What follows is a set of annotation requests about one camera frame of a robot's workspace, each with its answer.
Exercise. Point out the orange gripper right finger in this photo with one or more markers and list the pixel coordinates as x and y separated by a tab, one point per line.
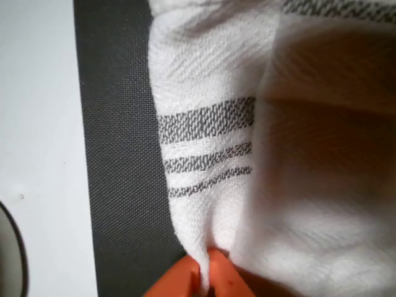
229	278

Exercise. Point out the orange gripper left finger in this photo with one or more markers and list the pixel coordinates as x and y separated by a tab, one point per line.
178	280

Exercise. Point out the white grey-striped towel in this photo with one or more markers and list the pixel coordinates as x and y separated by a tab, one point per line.
278	154

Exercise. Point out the black desk mat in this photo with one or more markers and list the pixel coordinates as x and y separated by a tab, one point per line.
120	139

